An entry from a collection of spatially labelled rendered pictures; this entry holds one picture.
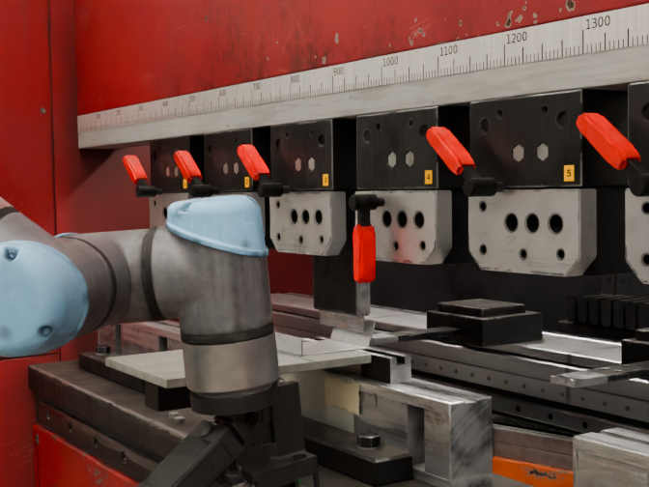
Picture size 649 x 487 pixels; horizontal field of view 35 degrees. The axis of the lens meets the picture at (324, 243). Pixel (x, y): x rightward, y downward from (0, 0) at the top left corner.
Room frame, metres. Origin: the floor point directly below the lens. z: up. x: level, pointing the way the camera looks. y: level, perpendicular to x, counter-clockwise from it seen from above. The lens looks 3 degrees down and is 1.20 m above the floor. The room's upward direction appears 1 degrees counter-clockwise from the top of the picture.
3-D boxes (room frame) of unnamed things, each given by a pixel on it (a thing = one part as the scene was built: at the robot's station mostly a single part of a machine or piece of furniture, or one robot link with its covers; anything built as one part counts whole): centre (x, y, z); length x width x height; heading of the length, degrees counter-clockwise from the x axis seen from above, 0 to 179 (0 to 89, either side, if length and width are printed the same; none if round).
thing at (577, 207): (1.00, -0.22, 1.20); 0.15 x 0.09 x 0.17; 32
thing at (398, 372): (1.29, -0.03, 0.98); 0.20 x 0.03 x 0.03; 32
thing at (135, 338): (1.78, 0.27, 0.92); 0.50 x 0.06 x 0.10; 32
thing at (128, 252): (0.83, 0.18, 1.13); 0.11 x 0.11 x 0.08; 83
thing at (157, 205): (1.67, 0.21, 1.20); 0.15 x 0.09 x 0.17; 32
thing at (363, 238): (1.15, -0.05, 1.14); 0.04 x 0.02 x 0.10; 122
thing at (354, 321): (1.31, -0.02, 1.07); 0.10 x 0.02 x 0.10; 32
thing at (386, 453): (1.25, 0.01, 0.89); 0.30 x 0.05 x 0.03; 32
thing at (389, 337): (1.40, -0.16, 1.01); 0.26 x 0.12 x 0.05; 122
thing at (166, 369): (1.23, 0.11, 1.00); 0.26 x 0.18 x 0.01; 122
